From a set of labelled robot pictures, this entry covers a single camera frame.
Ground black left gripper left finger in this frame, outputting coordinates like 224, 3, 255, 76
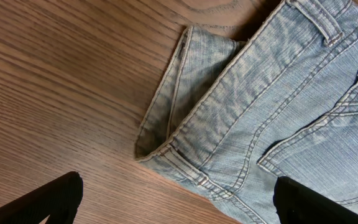
0, 171, 83, 224

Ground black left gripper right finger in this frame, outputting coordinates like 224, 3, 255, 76
273, 176, 358, 224

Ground light blue denim shorts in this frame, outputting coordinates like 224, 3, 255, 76
135, 0, 358, 223

